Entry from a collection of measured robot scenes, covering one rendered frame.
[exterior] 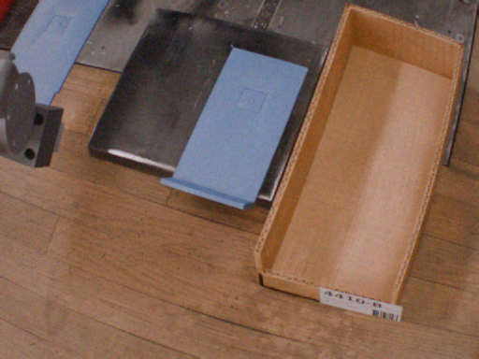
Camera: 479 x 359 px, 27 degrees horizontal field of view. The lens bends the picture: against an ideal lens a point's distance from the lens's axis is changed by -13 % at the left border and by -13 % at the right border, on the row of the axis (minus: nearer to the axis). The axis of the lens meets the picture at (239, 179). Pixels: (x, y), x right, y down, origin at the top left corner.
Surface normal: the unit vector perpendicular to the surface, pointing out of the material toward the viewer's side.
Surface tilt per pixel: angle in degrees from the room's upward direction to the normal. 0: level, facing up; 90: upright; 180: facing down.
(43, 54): 2
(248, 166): 0
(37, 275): 0
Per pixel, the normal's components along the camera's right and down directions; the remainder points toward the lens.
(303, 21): -0.08, -0.45
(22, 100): 0.97, 0.09
